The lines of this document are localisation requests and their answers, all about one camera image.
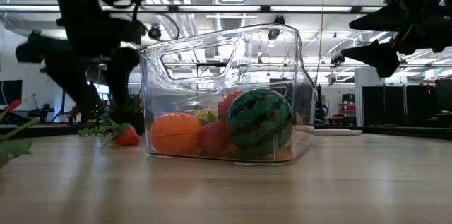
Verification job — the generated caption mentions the large toy strawberry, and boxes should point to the large toy strawberry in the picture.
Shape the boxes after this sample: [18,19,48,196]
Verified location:
[199,120,232,157]

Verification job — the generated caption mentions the black partition panels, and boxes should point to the black partition panels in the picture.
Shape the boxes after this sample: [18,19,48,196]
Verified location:
[362,84,437,129]

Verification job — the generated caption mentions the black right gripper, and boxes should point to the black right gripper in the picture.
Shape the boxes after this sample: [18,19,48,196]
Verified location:
[340,0,452,78]

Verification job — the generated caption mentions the toy orange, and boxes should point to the toy orange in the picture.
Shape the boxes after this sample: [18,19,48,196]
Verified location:
[150,112,203,155]

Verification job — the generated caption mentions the green toy watermelon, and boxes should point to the green toy watermelon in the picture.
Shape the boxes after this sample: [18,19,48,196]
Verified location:
[225,88,295,156]

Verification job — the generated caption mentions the shelf with red bins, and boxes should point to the shelf with red bins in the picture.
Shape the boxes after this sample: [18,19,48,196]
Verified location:
[340,93,357,119]

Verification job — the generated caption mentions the blue lit window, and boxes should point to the blue lit window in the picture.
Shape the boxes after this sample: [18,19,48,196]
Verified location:
[94,82,110,102]

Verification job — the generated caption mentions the red toy apple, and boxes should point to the red toy apple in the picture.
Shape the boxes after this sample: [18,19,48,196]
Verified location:
[218,90,244,119]

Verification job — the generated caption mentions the clear plastic tupperware container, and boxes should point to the clear plastic tupperware container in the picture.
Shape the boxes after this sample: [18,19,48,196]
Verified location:
[138,23,316,164]

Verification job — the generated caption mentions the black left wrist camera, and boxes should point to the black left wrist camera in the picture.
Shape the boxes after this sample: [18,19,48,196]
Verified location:
[15,34,71,65]

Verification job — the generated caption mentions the black overhead crossbar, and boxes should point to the black overhead crossbar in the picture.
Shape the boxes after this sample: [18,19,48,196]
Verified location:
[0,4,452,15]

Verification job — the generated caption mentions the dark wall monitor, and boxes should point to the dark wall monitor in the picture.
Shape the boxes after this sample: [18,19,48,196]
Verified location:
[0,79,23,105]

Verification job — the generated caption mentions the yellow toy bell pepper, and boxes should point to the yellow toy bell pepper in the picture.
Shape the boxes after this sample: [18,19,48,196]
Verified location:
[192,108,220,126]

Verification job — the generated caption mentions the potted green plant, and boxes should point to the potted green plant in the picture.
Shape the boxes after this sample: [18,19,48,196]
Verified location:
[77,89,145,137]

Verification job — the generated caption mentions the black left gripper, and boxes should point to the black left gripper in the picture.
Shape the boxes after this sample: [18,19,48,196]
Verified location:
[45,4,148,122]

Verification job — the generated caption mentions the white pillar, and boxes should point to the white pillar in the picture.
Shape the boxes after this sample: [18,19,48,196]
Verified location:
[354,66,386,128]

